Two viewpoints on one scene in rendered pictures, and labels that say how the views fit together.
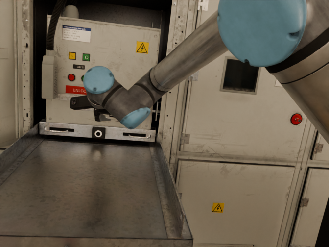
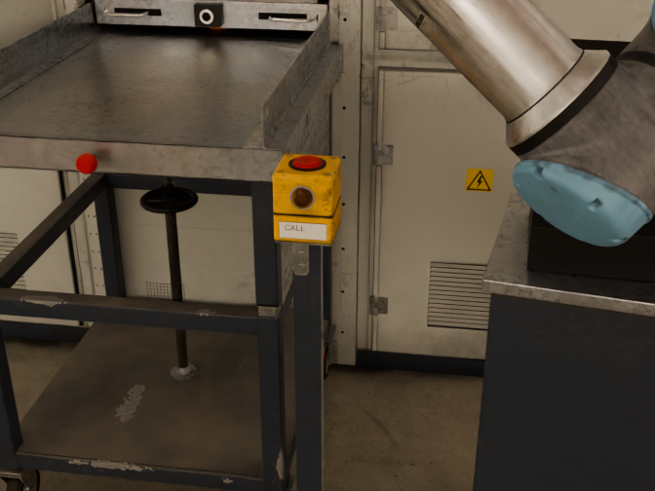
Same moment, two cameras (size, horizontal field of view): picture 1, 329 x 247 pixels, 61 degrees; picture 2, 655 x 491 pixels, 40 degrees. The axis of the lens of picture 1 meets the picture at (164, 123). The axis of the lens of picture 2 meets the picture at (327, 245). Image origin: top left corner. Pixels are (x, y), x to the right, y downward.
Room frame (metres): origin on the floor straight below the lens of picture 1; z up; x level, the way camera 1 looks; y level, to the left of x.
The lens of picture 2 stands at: (-0.61, -0.55, 1.33)
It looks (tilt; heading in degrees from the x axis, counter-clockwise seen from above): 26 degrees down; 17
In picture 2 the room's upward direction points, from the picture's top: straight up
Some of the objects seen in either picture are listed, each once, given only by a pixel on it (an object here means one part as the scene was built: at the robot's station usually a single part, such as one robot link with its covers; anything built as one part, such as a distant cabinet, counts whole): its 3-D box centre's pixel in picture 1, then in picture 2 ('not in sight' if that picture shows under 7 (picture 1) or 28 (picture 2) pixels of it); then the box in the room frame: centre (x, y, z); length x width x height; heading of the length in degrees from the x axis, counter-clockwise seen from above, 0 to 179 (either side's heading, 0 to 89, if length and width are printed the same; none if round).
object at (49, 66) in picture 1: (50, 77); not in sight; (1.19, 0.50, 1.14); 0.08 x 0.05 x 0.17; 8
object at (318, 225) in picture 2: not in sight; (307, 199); (0.45, -0.20, 0.85); 0.08 x 0.08 x 0.10; 8
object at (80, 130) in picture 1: (99, 131); (211, 12); (1.31, 0.31, 0.89); 0.54 x 0.05 x 0.06; 98
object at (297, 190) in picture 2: not in sight; (301, 199); (0.40, -0.21, 0.87); 0.03 x 0.01 x 0.03; 98
